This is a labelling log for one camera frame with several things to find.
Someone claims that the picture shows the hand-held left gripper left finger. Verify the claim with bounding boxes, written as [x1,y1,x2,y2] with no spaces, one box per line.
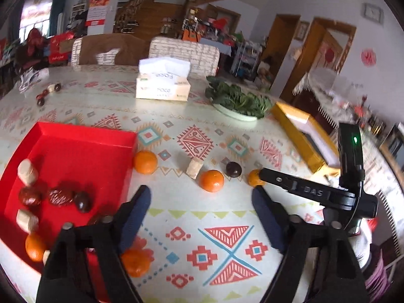
[36,185,152,303]

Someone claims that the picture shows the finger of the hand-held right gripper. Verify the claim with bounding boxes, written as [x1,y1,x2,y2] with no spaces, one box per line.
[258,168,345,206]

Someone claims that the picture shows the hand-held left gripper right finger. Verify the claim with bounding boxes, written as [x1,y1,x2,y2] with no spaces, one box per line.
[251,186,370,303]

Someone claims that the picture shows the large orange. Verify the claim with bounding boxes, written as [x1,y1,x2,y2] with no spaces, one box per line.
[133,150,158,175]

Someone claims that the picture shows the wrinkled red date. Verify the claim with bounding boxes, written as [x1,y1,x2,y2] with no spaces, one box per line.
[48,188,74,208]

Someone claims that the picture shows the glossy brown date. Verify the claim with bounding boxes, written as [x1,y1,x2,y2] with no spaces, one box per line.
[18,186,42,207]

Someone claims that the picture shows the yellow taped cardboard box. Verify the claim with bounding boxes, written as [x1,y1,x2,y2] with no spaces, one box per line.
[271,102,341,174]

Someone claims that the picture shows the lace cloth on cabinet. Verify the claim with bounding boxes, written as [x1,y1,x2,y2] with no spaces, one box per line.
[292,69,348,108]

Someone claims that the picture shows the pale green oval plate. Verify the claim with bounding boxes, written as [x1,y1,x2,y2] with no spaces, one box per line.
[212,101,258,122]

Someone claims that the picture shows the spinach leaves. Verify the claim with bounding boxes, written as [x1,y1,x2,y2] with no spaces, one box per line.
[205,76,273,119]

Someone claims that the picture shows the red door decoration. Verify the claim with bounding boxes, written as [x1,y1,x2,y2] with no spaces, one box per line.
[322,45,340,64]

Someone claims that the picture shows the tissue box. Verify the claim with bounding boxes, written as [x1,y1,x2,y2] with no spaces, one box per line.
[136,56,191,102]

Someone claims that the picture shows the brown covered chair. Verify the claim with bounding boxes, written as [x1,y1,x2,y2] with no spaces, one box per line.
[71,34,150,67]

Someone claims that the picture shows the patterned cushioned chair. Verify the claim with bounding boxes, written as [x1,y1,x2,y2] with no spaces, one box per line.
[148,36,220,77]

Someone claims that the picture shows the white crumpled wrapper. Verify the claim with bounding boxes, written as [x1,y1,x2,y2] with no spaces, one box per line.
[18,69,41,92]

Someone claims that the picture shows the red gift box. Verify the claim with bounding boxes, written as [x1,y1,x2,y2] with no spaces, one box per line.
[47,32,74,65]

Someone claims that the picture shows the dark red cloth bundle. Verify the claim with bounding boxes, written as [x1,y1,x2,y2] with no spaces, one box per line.
[25,27,48,51]

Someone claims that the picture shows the wooden staircase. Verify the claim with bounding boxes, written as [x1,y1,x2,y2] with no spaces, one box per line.
[114,0,240,35]

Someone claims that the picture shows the grey curtain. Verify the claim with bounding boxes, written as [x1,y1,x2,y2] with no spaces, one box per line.
[49,0,68,37]

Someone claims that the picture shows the window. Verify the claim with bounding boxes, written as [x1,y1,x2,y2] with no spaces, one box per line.
[19,0,53,38]

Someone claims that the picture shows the round red wall decoration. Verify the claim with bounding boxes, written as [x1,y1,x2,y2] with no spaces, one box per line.
[361,48,377,67]

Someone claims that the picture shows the white wire rack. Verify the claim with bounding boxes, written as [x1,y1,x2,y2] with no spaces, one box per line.
[230,41,262,81]

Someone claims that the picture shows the framed wall picture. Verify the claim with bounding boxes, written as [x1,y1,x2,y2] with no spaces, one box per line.
[298,21,311,41]

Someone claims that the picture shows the square wall clock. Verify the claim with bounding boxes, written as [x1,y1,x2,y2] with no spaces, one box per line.
[363,3,384,24]

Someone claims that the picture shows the red wall calendar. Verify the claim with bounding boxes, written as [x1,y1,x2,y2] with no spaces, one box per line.
[87,0,114,35]

